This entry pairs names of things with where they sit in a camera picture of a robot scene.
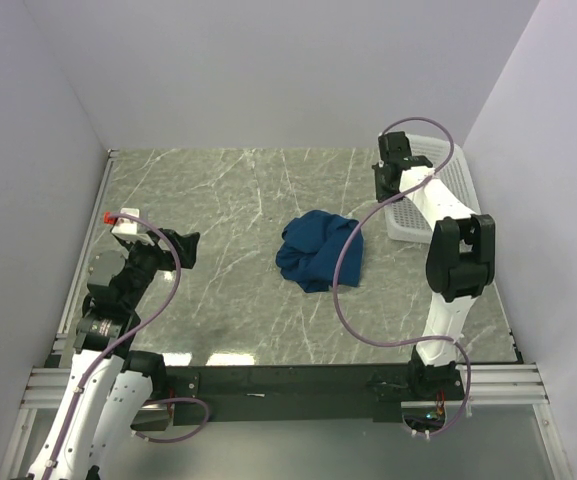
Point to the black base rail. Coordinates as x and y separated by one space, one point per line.
248 393

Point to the white plastic basket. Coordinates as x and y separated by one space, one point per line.
450 192

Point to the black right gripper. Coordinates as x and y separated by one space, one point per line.
382 195

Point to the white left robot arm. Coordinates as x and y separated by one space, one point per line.
108 381

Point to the blue t shirt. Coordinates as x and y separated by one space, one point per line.
310 248

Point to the aluminium frame rail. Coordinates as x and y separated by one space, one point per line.
45 388

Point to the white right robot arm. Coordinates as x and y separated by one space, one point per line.
459 265

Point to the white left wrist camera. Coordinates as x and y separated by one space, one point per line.
123 228

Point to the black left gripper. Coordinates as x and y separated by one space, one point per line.
184 246

